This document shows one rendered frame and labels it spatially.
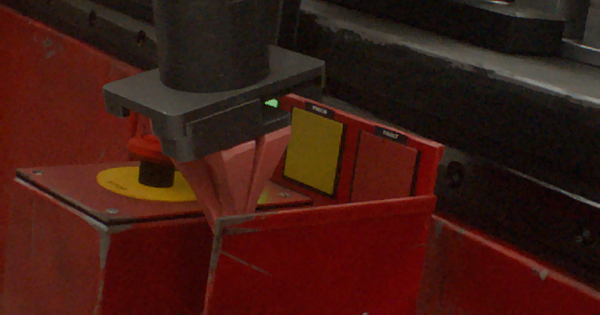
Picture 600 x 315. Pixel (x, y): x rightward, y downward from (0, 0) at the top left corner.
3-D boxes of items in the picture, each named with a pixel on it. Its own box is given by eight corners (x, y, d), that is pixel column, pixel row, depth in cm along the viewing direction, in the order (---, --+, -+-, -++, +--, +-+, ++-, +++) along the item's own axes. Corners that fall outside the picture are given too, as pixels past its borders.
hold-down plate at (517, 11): (283, -11, 109) (288, -44, 108) (332, -7, 112) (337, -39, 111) (507, 54, 85) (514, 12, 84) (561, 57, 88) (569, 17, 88)
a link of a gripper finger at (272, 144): (303, 249, 65) (293, 87, 62) (197, 297, 61) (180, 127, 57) (224, 212, 70) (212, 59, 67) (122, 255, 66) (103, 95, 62)
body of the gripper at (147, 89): (330, 95, 64) (324, -41, 61) (176, 152, 58) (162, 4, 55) (253, 69, 69) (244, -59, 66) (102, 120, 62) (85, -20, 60)
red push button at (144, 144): (109, 186, 74) (115, 130, 73) (162, 183, 77) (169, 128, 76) (145, 205, 71) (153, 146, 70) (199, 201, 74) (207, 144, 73)
